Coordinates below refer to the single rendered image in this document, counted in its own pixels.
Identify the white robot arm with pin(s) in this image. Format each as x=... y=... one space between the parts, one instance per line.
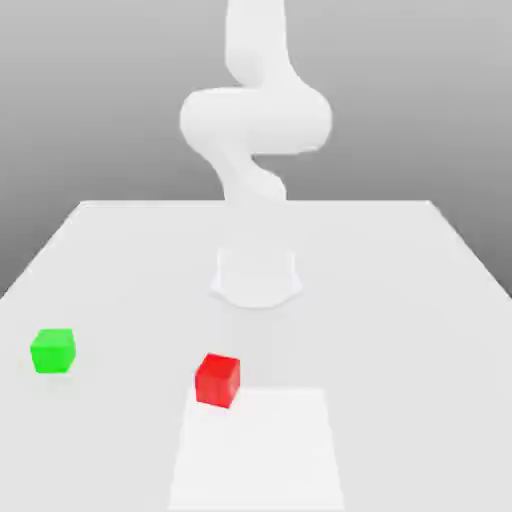
x=256 y=120

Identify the small red cube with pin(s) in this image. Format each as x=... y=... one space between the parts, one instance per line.
x=217 y=380

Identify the small green cube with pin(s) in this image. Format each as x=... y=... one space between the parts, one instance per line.
x=52 y=351

